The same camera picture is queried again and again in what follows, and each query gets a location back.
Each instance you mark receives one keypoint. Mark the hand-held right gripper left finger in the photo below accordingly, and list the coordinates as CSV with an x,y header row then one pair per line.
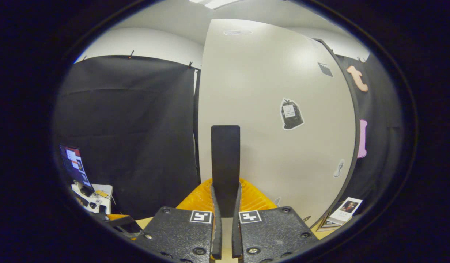
x,y
181,233

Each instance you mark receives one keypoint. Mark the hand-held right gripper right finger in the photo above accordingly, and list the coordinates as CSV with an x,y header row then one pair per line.
x,y
276,233

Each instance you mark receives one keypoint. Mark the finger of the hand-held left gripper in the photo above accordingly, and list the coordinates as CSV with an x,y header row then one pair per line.
x,y
129,226

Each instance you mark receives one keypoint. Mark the beige cabinet door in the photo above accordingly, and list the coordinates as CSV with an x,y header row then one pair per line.
x,y
265,73

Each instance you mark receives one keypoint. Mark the white side desk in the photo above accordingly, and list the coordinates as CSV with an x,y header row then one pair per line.
x,y
104,190

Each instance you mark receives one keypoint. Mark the dark cover book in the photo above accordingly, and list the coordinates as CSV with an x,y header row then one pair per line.
x,y
325,223

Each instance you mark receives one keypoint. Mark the white portrait cover book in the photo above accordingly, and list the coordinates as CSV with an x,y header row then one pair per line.
x,y
347,210

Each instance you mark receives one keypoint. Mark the computer monitor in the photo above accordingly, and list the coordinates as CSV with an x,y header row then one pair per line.
x,y
75,164

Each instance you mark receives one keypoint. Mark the black backdrop cloth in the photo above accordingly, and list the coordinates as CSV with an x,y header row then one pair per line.
x,y
129,128

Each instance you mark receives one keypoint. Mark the large ceiling light panel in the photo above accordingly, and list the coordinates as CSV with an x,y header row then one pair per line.
x,y
215,3

